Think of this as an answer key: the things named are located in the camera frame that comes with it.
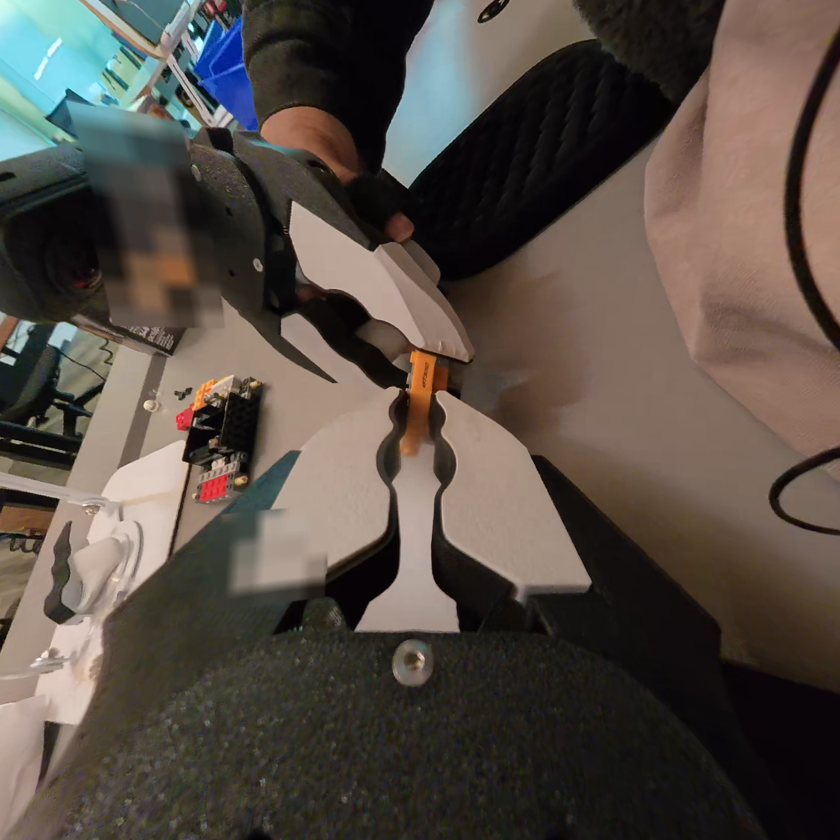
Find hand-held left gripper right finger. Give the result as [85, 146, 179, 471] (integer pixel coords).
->
[430, 391, 593, 627]

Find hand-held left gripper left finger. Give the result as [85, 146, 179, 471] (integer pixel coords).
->
[271, 387, 404, 626]

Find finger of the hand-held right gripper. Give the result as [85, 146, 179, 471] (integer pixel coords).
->
[280, 307, 413, 389]
[289, 199, 476, 364]

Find orange toy brick assembly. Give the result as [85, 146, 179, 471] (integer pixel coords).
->
[400, 350, 455, 458]

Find grey desk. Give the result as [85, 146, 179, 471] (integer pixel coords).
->
[0, 0, 840, 723]

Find person's right hand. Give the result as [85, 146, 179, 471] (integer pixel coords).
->
[259, 107, 417, 244]

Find black toy car chassis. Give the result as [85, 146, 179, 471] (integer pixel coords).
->
[180, 375, 265, 505]

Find large blue bin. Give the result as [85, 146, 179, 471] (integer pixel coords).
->
[193, 16, 260, 132]

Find black toy car box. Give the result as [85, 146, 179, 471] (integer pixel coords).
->
[69, 314, 186, 358]

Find white book stand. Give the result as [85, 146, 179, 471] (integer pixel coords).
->
[0, 440, 191, 723]

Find black padded cushion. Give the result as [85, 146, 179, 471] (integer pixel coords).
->
[407, 39, 677, 283]

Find grey part with wavy edge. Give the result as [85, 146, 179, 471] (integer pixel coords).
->
[43, 520, 133, 626]

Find black office chair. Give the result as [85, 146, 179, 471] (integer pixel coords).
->
[0, 325, 109, 460]

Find person's beige clothing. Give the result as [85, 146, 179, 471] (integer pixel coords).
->
[643, 0, 840, 460]

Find person's black fleece jacket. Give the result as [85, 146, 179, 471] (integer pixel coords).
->
[574, 0, 726, 102]

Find black drawstring cord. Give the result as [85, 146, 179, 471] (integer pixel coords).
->
[768, 0, 840, 536]

